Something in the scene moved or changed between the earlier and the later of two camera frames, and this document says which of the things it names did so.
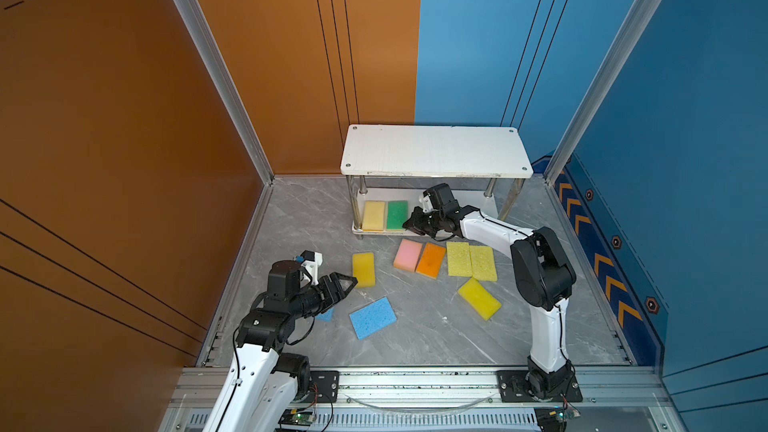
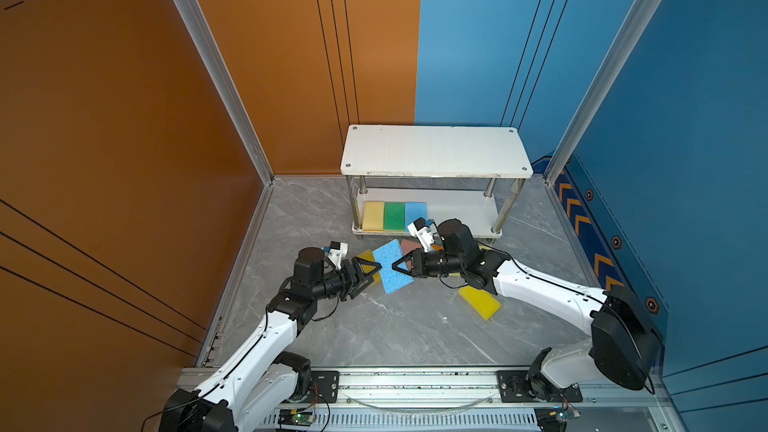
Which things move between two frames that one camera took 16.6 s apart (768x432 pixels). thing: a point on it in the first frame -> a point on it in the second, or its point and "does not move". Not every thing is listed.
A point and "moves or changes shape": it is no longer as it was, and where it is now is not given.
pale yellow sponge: [373, 215] does not move
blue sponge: [326, 316] -> [391, 277]
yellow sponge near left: [363, 269] does not move
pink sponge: [407, 255] does not move
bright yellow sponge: [486, 305] does not move
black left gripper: [340, 292] -> [351, 279]
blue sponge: [372, 318] moves or changes shape
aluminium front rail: [210, 389] does not move
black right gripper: [414, 222] -> [418, 263]
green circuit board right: [554, 419] does not move
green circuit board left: [296, 417] does not move
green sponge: [397, 213] does not move
